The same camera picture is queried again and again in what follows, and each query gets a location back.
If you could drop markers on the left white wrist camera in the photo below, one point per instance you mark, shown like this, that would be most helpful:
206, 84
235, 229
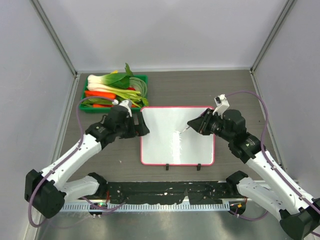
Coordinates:
127, 103

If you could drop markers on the aluminium frame rail left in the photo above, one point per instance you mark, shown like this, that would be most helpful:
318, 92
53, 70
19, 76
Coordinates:
67, 109

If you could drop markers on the bok choy white green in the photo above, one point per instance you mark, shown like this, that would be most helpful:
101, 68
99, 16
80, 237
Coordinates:
115, 79

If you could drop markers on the white slotted cable duct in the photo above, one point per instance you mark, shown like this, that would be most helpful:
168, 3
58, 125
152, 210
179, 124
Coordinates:
185, 206

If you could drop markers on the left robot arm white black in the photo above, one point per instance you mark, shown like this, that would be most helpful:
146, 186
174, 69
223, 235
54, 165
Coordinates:
49, 189

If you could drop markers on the aluminium frame rail right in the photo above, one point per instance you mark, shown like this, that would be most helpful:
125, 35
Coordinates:
288, 6

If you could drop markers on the green onion stalks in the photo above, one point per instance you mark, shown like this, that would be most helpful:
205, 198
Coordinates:
138, 96

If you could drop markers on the pink framed whiteboard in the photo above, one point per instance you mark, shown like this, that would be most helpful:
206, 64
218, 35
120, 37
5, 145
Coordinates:
166, 145

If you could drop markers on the green plastic tray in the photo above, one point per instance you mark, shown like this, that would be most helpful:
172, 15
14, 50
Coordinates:
96, 104

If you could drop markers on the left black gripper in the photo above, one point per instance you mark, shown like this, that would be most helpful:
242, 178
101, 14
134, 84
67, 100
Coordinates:
138, 130

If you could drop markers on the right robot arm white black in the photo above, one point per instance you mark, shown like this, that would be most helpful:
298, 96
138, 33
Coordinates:
297, 211

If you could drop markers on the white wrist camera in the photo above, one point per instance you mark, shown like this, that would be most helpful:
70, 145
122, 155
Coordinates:
222, 105
127, 103

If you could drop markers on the orange carrot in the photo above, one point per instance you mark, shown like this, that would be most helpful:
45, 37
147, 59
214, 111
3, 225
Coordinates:
108, 95

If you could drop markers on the black whiteboard foot right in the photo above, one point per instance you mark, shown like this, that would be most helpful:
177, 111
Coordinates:
198, 167

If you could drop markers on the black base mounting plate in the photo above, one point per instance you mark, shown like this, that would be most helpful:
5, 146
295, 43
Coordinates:
168, 193

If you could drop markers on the aluminium frame rail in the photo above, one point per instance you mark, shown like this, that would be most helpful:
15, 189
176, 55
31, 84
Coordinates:
288, 6
67, 109

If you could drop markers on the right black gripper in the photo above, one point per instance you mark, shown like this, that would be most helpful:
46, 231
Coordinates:
201, 124

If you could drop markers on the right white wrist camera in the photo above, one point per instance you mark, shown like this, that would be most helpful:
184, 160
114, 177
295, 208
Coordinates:
222, 105

